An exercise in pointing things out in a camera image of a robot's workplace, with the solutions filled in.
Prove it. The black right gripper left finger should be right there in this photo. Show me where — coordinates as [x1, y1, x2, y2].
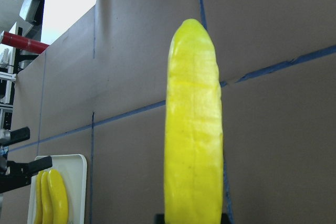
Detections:
[154, 214, 165, 224]

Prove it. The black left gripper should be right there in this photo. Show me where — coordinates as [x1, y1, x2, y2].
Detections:
[1, 127, 53, 194]

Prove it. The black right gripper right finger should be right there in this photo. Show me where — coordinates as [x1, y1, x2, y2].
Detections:
[222, 213, 233, 224]

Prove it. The yellow banana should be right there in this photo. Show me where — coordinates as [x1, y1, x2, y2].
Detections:
[34, 171, 44, 224]
[47, 169, 69, 224]
[40, 172, 54, 224]
[164, 19, 224, 223]

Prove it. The white bear tray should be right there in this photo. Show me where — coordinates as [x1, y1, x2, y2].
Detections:
[26, 154, 88, 224]

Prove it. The red cylinder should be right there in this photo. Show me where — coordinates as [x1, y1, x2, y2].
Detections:
[1, 31, 49, 54]

